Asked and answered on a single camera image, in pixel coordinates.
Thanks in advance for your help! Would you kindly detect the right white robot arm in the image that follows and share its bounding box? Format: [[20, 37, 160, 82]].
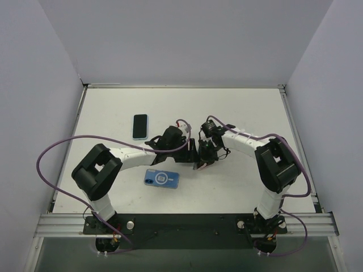
[[195, 120, 301, 220]]

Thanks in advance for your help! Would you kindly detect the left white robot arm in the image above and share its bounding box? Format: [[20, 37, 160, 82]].
[[71, 124, 198, 233]]

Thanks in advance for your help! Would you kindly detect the phone in light blue case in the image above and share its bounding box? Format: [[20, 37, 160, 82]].
[[132, 114, 149, 140]]

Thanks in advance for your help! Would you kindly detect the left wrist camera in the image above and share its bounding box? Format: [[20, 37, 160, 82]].
[[177, 122, 191, 134]]

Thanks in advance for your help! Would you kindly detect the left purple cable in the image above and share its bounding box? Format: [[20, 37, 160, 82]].
[[37, 118, 191, 254]]

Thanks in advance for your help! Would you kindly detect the purple cable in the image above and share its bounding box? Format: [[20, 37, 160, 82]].
[[206, 114, 313, 258], [37, 118, 191, 254]]

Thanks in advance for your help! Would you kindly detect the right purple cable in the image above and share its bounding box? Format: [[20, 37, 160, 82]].
[[206, 114, 313, 258]]

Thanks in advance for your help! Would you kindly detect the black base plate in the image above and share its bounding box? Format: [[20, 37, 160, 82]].
[[82, 214, 287, 252]]

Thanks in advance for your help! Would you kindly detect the aluminium front rail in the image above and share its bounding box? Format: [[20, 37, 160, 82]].
[[34, 213, 339, 237]]

